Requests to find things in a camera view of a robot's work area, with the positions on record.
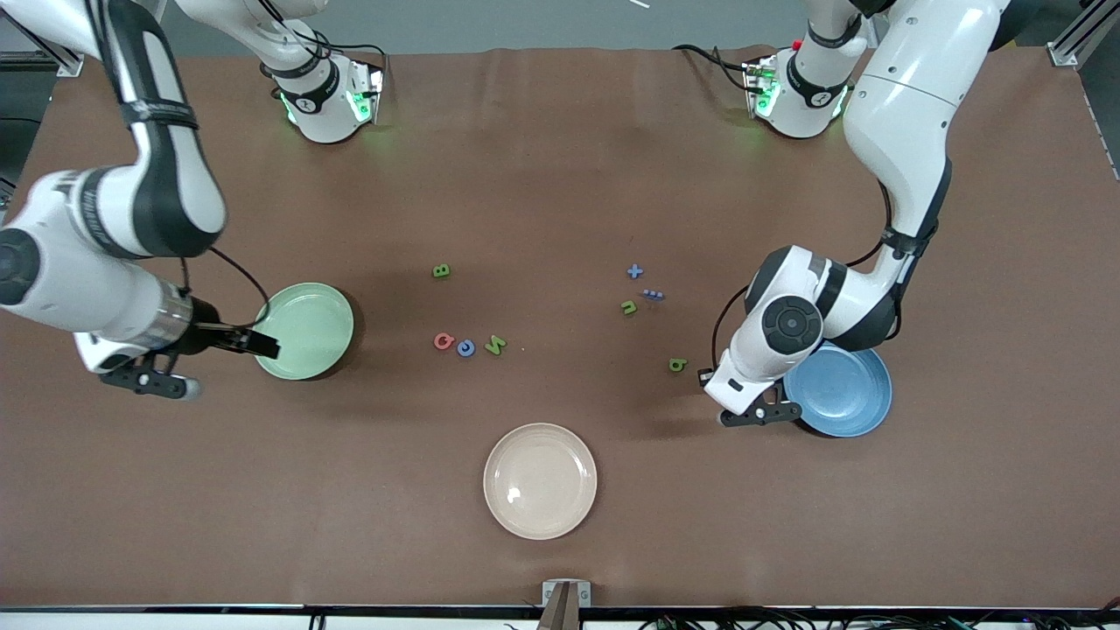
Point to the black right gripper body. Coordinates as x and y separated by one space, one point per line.
206 333

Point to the green foam letter a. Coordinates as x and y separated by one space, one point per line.
682 367

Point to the blue foam letter m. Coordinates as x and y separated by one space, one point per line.
653 295

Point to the red round foam letter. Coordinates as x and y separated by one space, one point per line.
437 341

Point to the blue round foam letter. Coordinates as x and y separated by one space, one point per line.
460 350

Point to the green foam letter N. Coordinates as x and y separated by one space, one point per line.
495 345

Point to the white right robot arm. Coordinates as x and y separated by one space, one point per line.
87 280

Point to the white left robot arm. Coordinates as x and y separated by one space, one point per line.
901 131

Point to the green plate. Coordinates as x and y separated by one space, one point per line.
306 328

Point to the blue plate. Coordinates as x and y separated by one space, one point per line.
844 394

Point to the beige plate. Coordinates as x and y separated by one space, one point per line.
540 481

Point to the brown table cover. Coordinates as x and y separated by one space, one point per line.
560 175

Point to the grey mounting bracket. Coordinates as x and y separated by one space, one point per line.
549 595

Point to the tan camera pole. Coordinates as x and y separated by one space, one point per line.
560 612

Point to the aluminium frame profile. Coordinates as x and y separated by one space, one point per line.
1072 44
61 63

